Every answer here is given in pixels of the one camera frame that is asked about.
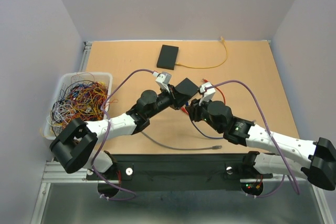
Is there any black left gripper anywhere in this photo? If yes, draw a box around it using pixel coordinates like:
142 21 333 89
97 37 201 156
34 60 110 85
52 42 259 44
146 83 191 119

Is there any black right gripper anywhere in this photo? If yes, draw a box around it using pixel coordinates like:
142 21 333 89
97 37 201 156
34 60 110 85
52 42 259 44
184 94 223 134

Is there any blue ethernet cable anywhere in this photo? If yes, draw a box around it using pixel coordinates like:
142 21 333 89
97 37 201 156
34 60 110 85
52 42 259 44
184 101 225 140

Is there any black network switch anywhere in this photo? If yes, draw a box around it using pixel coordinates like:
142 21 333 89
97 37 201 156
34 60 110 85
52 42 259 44
174 78 198 108
156 45 179 70

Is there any red ethernet cable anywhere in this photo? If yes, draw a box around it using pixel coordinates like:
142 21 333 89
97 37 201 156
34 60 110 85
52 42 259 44
180 78 227 114

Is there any grey ethernet cable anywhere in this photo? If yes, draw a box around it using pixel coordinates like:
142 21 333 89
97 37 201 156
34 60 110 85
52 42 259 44
141 131 223 151

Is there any yellow ethernet cable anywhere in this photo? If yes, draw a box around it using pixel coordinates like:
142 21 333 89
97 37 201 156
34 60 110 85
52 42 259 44
175 35 229 69

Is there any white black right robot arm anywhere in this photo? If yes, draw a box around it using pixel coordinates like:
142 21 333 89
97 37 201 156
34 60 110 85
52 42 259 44
185 99 335 190

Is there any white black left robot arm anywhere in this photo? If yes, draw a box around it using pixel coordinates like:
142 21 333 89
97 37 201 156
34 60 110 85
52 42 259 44
50 83 197 179

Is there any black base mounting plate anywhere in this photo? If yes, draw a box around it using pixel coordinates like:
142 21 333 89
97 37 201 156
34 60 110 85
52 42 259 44
102 152 272 192

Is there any white plastic basket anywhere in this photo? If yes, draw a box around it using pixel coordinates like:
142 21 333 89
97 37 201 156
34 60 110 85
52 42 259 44
44 72 113 141

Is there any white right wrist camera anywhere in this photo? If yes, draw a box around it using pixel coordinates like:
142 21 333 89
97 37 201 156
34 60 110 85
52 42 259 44
199 82 216 105

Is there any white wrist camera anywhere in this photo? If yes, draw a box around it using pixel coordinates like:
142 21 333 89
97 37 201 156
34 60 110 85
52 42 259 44
152 71 172 92
199 82 216 105

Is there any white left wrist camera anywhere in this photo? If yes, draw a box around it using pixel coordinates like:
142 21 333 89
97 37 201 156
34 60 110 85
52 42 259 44
152 71 172 92

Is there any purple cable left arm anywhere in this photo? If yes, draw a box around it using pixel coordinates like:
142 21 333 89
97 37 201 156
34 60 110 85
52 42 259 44
90 69 137 201

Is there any tangle of coloured wires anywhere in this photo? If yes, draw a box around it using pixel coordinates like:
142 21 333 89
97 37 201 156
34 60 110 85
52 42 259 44
39 74 119 135

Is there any aluminium frame rail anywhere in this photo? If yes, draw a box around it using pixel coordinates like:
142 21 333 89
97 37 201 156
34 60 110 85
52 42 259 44
41 158 321 183

